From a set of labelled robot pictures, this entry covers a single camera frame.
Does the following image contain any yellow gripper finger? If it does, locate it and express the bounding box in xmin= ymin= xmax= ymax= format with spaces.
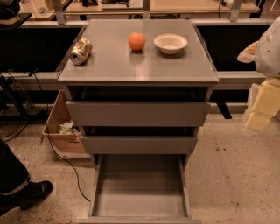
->
xmin=237 ymin=41 xmax=259 ymax=63
xmin=242 ymin=78 xmax=280 ymax=132

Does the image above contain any crushed orange soda can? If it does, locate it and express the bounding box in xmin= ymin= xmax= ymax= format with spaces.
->
xmin=70 ymin=38 xmax=92 ymax=66

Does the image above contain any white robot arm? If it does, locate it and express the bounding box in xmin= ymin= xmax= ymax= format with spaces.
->
xmin=237 ymin=17 xmax=280 ymax=136

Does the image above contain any grey drawer cabinet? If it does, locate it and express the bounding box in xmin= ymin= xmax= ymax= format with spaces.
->
xmin=57 ymin=18 xmax=220 ymax=165

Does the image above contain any grey open bottom drawer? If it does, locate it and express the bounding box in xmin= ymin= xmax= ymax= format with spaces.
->
xmin=78 ymin=154 xmax=201 ymax=224

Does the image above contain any grey top drawer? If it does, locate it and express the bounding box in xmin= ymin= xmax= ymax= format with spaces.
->
xmin=66 ymin=86 xmax=210 ymax=127

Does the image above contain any grey middle drawer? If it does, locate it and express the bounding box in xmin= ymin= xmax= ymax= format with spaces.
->
xmin=81 ymin=126 xmax=197 ymax=154

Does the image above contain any white paper bowl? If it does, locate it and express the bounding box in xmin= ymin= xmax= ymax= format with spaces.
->
xmin=154 ymin=33 xmax=188 ymax=55

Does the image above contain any orange fruit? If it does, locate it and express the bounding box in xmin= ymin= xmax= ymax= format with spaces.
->
xmin=128 ymin=32 xmax=145 ymax=51

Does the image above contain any crumpled paper in box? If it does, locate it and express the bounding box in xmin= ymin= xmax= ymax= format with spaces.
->
xmin=59 ymin=122 xmax=77 ymax=134

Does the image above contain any cardboard box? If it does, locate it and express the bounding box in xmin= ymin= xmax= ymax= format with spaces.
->
xmin=42 ymin=90 xmax=88 ymax=159

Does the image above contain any wooden background desk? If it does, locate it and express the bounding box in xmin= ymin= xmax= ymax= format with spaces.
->
xmin=17 ymin=0 xmax=262 ymax=21

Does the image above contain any black shoe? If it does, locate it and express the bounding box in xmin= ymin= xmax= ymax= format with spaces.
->
xmin=0 ymin=180 xmax=53 ymax=215

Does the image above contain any person's dark trouser leg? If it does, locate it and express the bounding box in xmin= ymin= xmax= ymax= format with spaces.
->
xmin=0 ymin=139 xmax=29 ymax=196

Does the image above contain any black floor cable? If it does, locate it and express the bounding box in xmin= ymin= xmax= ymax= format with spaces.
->
xmin=29 ymin=69 xmax=92 ymax=203

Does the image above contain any grey metal rail frame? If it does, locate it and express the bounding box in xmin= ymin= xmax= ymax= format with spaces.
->
xmin=0 ymin=0 xmax=280 ymax=91

